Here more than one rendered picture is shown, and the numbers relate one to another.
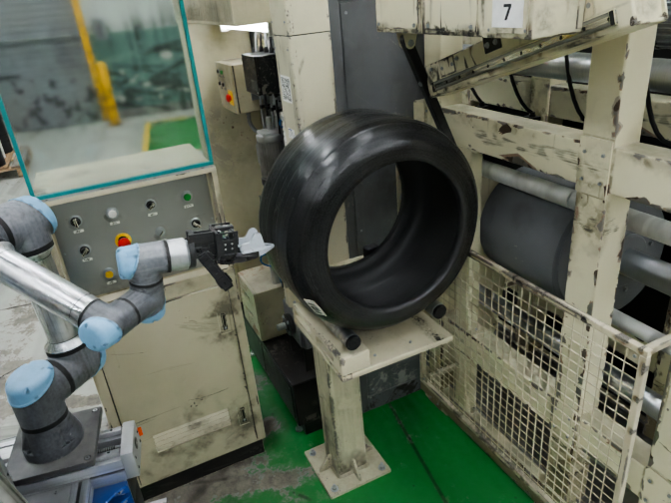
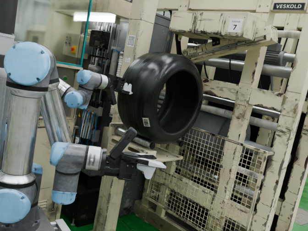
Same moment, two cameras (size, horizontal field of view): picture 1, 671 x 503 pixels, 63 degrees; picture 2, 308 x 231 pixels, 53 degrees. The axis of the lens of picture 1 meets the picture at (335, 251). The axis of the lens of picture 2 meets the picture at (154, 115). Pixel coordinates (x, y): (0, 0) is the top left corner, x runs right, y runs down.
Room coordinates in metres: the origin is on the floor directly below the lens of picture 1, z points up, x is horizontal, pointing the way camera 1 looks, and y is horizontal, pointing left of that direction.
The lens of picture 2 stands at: (-0.43, 0.73, 1.36)
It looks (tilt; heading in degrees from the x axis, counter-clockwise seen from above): 9 degrees down; 336
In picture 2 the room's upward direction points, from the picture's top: 11 degrees clockwise
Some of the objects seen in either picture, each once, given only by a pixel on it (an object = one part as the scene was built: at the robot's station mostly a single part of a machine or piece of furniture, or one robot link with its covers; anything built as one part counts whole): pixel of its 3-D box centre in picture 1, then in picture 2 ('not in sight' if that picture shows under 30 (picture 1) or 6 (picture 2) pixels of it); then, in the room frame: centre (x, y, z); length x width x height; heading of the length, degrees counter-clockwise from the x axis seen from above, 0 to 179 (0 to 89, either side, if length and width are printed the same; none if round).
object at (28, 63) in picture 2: not in sight; (21, 133); (0.55, 0.72, 1.09); 0.15 x 0.12 x 0.55; 168
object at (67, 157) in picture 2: not in sight; (69, 156); (0.52, 0.57, 1.04); 0.11 x 0.08 x 0.09; 78
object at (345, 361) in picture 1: (328, 331); (131, 146); (1.39, 0.05, 0.84); 0.36 x 0.09 x 0.06; 24
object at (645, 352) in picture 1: (501, 369); (196, 178); (1.36, -0.48, 0.65); 0.90 x 0.02 x 0.70; 24
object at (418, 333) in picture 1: (369, 327); (145, 151); (1.44, -0.08, 0.80); 0.37 x 0.36 x 0.02; 114
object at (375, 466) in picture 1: (345, 458); not in sight; (1.67, 0.04, 0.02); 0.27 x 0.27 x 0.04; 24
